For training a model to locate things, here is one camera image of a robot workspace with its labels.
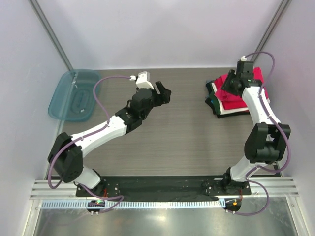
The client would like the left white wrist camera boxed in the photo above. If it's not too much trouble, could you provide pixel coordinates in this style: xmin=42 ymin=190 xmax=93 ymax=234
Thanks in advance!
xmin=129 ymin=71 xmax=154 ymax=89

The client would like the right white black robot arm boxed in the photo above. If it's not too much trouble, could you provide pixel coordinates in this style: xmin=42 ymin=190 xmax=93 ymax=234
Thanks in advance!
xmin=220 ymin=59 xmax=291 ymax=195

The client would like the white t-shirt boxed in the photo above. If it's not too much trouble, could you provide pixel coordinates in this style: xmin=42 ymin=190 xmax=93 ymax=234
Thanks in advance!
xmin=211 ymin=82 xmax=271 ymax=115

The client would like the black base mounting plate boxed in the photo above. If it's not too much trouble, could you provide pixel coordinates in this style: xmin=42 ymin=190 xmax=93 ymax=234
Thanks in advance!
xmin=76 ymin=175 xmax=252 ymax=198

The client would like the right aluminium frame post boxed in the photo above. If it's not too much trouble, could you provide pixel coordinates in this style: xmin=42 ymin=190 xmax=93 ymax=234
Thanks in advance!
xmin=255 ymin=0 xmax=292 ymax=52

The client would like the pink red t-shirt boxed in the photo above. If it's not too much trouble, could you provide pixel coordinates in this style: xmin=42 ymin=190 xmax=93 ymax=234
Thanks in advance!
xmin=221 ymin=81 xmax=269 ymax=110
xmin=214 ymin=67 xmax=264 ymax=102

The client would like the left aluminium frame post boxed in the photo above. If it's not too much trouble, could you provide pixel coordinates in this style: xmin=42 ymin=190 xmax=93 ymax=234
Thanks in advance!
xmin=28 ymin=0 xmax=73 ymax=70

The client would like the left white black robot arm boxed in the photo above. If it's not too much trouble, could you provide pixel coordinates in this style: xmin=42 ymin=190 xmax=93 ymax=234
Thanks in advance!
xmin=48 ymin=81 xmax=171 ymax=197

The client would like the aluminium frame post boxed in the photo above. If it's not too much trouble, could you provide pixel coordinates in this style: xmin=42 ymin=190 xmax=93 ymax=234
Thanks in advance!
xmin=255 ymin=0 xmax=292 ymax=52
xmin=28 ymin=0 xmax=73 ymax=70

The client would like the teal plastic tray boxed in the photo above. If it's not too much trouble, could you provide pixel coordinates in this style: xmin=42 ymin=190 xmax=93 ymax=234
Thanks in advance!
xmin=48 ymin=69 xmax=101 ymax=122

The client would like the aluminium rail profile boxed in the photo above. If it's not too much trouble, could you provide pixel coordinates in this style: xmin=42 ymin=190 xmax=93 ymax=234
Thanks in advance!
xmin=29 ymin=176 xmax=299 ymax=200

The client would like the slotted white cable duct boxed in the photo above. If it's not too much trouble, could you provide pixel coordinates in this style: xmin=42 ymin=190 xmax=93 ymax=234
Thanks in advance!
xmin=41 ymin=199 xmax=225 ymax=210

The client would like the dark green t-shirt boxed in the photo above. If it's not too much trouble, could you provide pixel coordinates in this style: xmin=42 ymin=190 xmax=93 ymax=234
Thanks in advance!
xmin=205 ymin=90 xmax=221 ymax=116

